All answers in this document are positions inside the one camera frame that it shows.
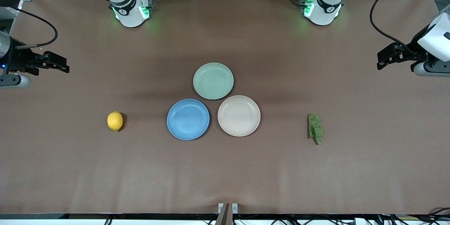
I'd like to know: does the yellow lemon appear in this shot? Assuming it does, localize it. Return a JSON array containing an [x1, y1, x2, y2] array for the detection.
[[107, 111, 124, 132]]

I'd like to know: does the green lettuce leaf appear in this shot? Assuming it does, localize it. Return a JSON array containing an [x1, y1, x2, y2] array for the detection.
[[307, 113, 324, 145]]

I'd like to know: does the blue round plate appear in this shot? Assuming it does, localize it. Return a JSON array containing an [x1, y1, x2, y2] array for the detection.
[[167, 98, 210, 141]]

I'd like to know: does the black table edge trim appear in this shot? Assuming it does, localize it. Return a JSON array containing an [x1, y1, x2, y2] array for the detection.
[[0, 213, 450, 220]]

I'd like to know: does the green round plate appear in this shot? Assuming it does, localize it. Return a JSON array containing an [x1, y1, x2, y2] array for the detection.
[[193, 62, 234, 101]]

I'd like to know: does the beige round plate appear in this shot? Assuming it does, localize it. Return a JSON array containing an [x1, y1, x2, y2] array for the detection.
[[217, 95, 261, 137]]

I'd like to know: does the brown table cover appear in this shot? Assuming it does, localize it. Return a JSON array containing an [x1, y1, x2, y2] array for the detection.
[[0, 0, 450, 215]]

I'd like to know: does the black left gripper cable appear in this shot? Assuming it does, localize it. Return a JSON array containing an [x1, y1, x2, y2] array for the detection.
[[369, 0, 422, 57]]

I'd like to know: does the white metal mounting bracket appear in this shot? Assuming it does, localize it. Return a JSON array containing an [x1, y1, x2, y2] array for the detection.
[[218, 203, 238, 215]]

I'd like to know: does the grey camera mast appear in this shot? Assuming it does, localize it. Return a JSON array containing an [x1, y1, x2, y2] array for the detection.
[[214, 203, 233, 225]]

